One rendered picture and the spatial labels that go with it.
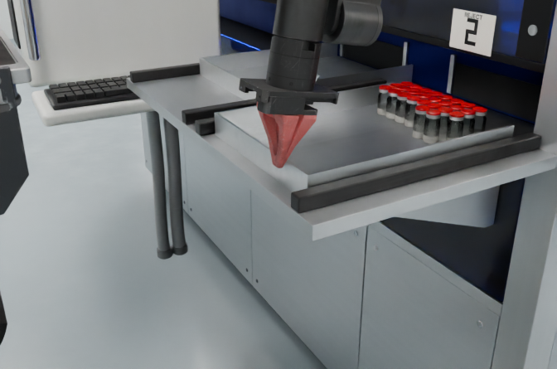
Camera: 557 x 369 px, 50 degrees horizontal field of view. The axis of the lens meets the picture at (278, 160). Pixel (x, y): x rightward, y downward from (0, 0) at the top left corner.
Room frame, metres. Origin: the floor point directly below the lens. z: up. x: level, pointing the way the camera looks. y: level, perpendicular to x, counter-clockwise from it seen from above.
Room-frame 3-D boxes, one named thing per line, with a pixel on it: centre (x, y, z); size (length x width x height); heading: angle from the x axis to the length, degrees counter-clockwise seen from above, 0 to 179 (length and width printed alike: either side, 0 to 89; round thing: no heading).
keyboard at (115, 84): (1.34, 0.33, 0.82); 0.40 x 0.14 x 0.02; 118
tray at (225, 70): (1.16, -0.05, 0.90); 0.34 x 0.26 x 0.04; 119
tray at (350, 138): (0.81, -0.12, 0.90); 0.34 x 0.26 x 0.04; 120
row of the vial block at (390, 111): (0.86, -0.21, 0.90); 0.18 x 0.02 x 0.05; 30
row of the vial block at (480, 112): (0.88, -0.25, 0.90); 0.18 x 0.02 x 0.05; 30
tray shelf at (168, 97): (0.98, -0.07, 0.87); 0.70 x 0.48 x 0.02; 29
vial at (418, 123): (0.82, -0.21, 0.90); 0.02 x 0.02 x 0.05
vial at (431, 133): (0.80, -0.22, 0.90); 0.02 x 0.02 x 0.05
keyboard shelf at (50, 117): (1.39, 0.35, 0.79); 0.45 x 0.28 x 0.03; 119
